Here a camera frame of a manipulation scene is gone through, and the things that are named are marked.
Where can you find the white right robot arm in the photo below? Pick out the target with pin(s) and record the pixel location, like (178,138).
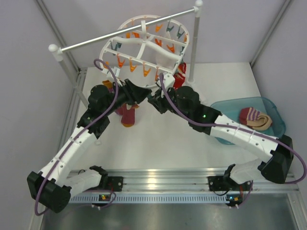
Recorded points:
(273,155)

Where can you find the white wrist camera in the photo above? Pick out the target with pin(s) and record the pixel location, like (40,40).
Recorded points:
(115,70)
(168,80)

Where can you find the striped pink purple sock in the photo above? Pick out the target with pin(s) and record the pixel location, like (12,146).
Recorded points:
(255,119)

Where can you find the white metal drying rack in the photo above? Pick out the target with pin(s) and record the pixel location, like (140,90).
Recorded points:
(189,18)

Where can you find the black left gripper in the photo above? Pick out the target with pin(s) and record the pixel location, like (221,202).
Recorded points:
(134,93)

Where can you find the red patterned sock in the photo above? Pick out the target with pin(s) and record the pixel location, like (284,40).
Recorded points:
(180,75)

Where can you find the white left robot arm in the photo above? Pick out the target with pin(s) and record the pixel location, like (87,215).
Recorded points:
(52,186)

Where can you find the maroon sock pair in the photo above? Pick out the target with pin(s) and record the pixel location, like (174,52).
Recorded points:
(127,113)

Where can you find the white round clip hanger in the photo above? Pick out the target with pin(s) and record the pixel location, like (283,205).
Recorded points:
(144,53)

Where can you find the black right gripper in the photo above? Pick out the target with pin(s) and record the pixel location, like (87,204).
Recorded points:
(158,101)

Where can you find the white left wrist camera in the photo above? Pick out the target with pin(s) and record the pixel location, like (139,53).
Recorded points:
(115,70)

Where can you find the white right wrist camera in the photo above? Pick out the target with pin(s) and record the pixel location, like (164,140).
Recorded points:
(168,80)

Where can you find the aluminium rail base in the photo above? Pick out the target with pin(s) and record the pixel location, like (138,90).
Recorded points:
(189,186)

